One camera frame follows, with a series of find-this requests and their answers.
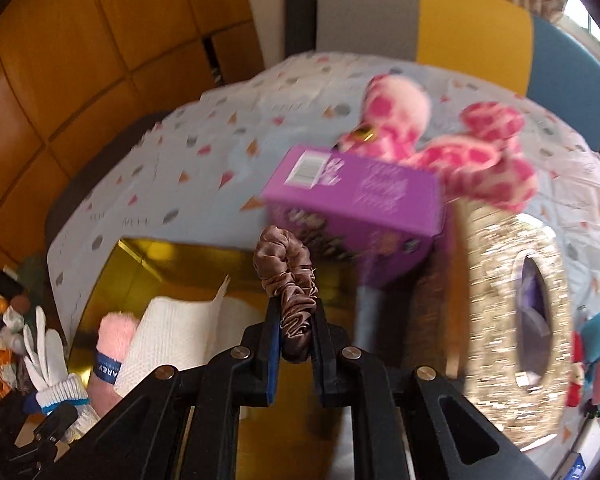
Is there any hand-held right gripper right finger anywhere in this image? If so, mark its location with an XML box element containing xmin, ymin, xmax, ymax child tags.
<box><xmin>312</xmin><ymin>309</ymin><xmax>551</xmax><ymax>480</ymax></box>

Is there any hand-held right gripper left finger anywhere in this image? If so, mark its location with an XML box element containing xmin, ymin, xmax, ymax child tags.
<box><xmin>87</xmin><ymin>300</ymin><xmax>283</xmax><ymax>480</ymax></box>

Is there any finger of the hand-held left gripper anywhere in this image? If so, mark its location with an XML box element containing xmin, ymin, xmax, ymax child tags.
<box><xmin>31</xmin><ymin>402</ymin><xmax>79</xmax><ymax>462</ymax></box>

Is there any white knit glove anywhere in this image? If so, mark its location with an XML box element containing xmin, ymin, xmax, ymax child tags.
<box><xmin>22</xmin><ymin>306</ymin><xmax>102</xmax><ymax>444</ymax></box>

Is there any brown satin scrunchie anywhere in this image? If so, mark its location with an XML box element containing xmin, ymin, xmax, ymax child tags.
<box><xmin>253</xmin><ymin>226</ymin><xmax>318</xmax><ymax>364</ymax></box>

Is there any white waffle cloth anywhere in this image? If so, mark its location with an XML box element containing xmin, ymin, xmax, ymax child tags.
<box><xmin>113</xmin><ymin>274</ymin><xmax>267</xmax><ymax>397</ymax></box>

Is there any pink fuzzy sock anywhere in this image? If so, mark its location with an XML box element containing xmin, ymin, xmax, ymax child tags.
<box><xmin>86</xmin><ymin>311</ymin><xmax>139</xmax><ymax>412</ymax></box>

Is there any gold tin box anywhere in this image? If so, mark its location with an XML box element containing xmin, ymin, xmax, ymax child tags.
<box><xmin>69</xmin><ymin>237</ymin><xmax>363</xmax><ymax>480</ymax></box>

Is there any blue tissue packet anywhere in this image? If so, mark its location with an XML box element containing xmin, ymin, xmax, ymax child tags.
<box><xmin>566</xmin><ymin>452</ymin><xmax>595</xmax><ymax>480</ymax></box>

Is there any floor clutter pile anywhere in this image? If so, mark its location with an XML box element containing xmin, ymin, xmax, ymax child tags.
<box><xmin>0</xmin><ymin>255</ymin><xmax>37</xmax><ymax>401</ymax></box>

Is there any purple carton box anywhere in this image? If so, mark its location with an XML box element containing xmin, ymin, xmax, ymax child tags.
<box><xmin>261</xmin><ymin>145</ymin><xmax>449</xmax><ymax>289</ymax></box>

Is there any gold sequin bag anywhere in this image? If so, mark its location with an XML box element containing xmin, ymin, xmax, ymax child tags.
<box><xmin>414</xmin><ymin>204</ymin><xmax>577</xmax><ymax>467</ymax></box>

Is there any pink spotted plush toy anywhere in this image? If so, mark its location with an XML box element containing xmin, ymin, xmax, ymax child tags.
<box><xmin>335</xmin><ymin>74</ymin><xmax>539</xmax><ymax>214</ymax></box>

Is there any grey yellow blue headboard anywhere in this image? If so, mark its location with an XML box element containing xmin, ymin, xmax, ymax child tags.
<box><xmin>315</xmin><ymin>0</ymin><xmax>600</xmax><ymax>152</ymax></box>

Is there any wooden wardrobe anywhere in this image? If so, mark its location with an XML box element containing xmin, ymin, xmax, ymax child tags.
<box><xmin>0</xmin><ymin>0</ymin><xmax>267</xmax><ymax>281</ymax></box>

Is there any window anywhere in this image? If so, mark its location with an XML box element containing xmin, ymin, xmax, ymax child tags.
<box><xmin>562</xmin><ymin>0</ymin><xmax>600</xmax><ymax>56</ymax></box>

